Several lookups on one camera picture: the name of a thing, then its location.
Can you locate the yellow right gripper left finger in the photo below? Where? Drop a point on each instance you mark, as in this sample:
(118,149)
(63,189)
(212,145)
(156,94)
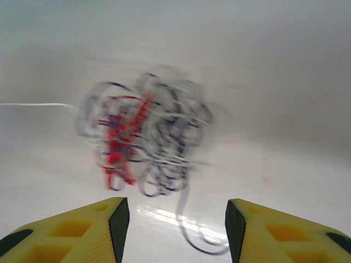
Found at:
(68,235)

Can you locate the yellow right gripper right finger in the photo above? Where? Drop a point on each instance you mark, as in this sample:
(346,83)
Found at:
(288,235)

